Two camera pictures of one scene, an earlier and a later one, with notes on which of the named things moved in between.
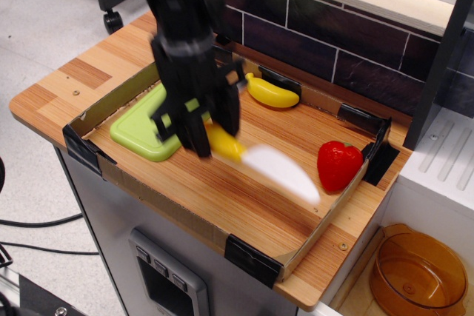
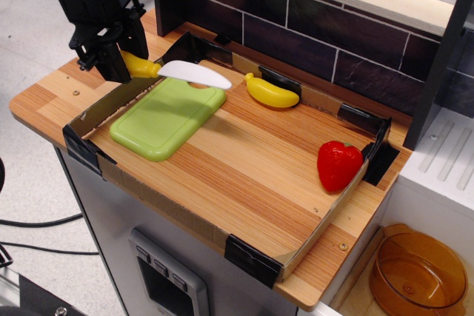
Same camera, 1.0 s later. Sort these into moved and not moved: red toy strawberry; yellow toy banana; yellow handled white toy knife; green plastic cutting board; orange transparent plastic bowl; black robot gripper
Moved: yellow handled white toy knife; black robot gripper
Not moved: green plastic cutting board; orange transparent plastic bowl; red toy strawberry; yellow toy banana
